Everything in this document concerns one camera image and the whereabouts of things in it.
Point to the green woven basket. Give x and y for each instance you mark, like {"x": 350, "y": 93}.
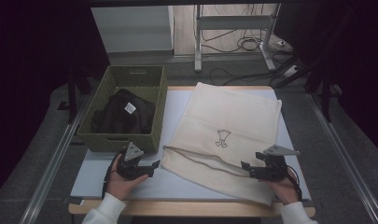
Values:
{"x": 99, "y": 105}

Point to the black cloth garment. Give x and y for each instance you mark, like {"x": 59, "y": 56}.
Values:
{"x": 118, "y": 118}

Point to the white power strip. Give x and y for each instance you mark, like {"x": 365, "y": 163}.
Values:
{"x": 291, "y": 71}

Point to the white cabinet panel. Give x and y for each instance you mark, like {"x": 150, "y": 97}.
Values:
{"x": 133, "y": 28}

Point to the person's right hand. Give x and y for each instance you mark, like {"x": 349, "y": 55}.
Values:
{"x": 284, "y": 191}

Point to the metal floor rail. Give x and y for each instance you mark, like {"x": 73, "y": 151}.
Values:
{"x": 53, "y": 161}
{"x": 342, "y": 149}

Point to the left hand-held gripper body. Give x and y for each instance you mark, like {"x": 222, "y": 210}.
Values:
{"x": 132, "y": 165}

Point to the grey metal desk frame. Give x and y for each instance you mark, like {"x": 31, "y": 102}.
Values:
{"x": 230, "y": 22}

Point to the person's left hand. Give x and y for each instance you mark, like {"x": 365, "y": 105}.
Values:
{"x": 119, "y": 186}

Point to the black metal stand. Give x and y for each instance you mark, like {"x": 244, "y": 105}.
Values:
{"x": 72, "y": 99}
{"x": 325, "y": 99}

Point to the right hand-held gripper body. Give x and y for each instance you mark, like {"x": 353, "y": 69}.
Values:
{"x": 273, "y": 166}

